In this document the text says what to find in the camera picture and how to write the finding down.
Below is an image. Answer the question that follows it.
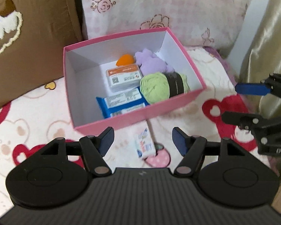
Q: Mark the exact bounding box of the orange makeup sponge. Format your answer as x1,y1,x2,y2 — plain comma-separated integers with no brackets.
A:
116,54,135,67

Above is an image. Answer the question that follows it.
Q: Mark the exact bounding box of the white tissue pack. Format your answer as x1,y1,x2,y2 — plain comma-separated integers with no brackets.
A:
133,127,156,160

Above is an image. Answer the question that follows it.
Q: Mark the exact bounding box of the bear print blanket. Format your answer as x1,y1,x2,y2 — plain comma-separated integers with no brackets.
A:
0,46,281,220

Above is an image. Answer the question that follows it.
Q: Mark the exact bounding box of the green yarn ball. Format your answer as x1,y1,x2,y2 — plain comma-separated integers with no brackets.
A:
140,72,190,104

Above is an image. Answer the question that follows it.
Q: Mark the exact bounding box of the pink cardboard box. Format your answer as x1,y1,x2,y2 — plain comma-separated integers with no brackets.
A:
63,27,206,135

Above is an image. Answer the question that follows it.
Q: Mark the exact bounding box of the brown pillow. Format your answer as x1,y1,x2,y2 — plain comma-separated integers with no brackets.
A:
0,0,83,108

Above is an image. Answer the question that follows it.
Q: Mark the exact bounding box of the purple plush toy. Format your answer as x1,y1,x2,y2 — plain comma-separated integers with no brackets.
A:
134,48,175,76

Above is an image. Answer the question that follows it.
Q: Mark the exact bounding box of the orange white small box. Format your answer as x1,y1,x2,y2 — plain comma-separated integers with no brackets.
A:
106,64,143,92

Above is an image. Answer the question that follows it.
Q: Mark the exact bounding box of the blue wet wipes pack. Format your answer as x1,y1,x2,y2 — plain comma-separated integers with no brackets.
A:
96,87,149,119

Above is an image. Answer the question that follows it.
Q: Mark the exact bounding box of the gold satin curtain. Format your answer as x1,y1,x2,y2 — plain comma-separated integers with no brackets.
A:
238,0,281,120

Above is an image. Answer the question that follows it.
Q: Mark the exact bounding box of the pink checkered pillow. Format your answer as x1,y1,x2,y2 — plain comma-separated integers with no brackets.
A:
81,0,251,55

